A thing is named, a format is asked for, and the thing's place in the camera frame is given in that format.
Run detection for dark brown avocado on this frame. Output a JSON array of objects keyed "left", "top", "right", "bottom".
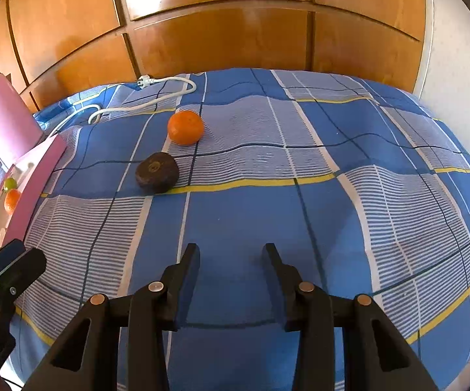
[{"left": 135, "top": 152, "right": 179, "bottom": 194}]

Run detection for wooden wardrobe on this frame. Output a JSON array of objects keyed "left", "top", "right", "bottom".
[{"left": 0, "top": 0, "right": 429, "bottom": 110}]

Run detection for white power cord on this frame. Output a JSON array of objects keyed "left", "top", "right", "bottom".
[{"left": 45, "top": 74, "right": 197, "bottom": 137}]

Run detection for blue plaid tablecloth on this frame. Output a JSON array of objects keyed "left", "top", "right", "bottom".
[{"left": 0, "top": 67, "right": 470, "bottom": 391}]

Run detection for white tray with pink rim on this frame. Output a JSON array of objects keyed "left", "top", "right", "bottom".
[{"left": 0, "top": 134, "right": 68, "bottom": 261}]

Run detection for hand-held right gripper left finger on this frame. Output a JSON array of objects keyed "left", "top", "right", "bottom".
[{"left": 23, "top": 243, "right": 201, "bottom": 391}]

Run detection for orange tangerine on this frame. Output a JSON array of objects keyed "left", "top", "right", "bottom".
[
  {"left": 5, "top": 189, "right": 22, "bottom": 212},
  {"left": 167, "top": 111, "right": 205, "bottom": 146}
]

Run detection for pink electric kettle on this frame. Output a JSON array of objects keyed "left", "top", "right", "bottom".
[{"left": 0, "top": 72, "right": 44, "bottom": 169}]

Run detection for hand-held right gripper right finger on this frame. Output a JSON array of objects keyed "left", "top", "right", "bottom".
[{"left": 262, "top": 243, "right": 439, "bottom": 391}]

